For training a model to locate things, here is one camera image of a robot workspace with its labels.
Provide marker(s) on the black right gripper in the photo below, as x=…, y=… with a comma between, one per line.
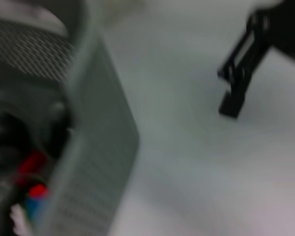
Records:
x=285, y=24

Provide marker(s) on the dark red building brick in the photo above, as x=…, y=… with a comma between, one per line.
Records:
x=30, y=163

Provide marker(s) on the bright red slope block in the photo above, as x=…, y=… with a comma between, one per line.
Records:
x=39, y=190

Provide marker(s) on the blue square block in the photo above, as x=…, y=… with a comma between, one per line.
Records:
x=35, y=206

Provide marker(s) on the white building block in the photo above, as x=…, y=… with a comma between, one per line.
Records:
x=18, y=218

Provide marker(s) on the grey-green perforated storage basket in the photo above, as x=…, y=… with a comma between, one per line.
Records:
x=100, y=147

